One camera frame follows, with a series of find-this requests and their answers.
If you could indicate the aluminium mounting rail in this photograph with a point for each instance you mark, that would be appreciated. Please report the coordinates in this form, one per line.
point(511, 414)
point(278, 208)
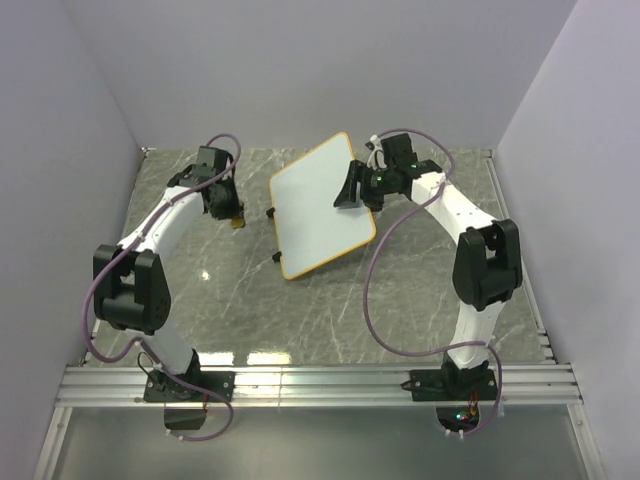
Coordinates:
point(341, 386)

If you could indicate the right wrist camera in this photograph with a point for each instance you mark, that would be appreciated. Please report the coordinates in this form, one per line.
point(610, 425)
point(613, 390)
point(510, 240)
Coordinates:
point(376, 159)

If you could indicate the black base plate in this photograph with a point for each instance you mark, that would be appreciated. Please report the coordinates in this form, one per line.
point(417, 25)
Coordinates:
point(215, 385)
point(450, 385)

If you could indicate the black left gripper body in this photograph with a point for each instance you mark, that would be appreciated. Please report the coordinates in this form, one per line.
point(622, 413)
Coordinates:
point(229, 204)

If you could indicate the yellow-framed whiteboard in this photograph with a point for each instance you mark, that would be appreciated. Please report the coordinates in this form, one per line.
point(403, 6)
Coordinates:
point(310, 230)

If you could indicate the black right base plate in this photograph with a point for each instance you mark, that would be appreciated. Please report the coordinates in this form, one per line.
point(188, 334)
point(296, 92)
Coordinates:
point(450, 385)

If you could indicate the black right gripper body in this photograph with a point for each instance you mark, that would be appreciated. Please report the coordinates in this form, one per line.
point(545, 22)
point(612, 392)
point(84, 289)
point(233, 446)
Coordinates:
point(372, 183)

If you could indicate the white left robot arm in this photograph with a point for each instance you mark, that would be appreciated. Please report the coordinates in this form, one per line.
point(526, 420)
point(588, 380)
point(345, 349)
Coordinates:
point(130, 291)

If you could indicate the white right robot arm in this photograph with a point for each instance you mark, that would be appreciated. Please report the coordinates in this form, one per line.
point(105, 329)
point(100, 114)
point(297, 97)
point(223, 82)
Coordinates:
point(487, 267)

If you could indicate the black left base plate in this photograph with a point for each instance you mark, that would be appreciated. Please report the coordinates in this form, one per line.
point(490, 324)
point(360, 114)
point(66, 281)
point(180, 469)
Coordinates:
point(215, 385)

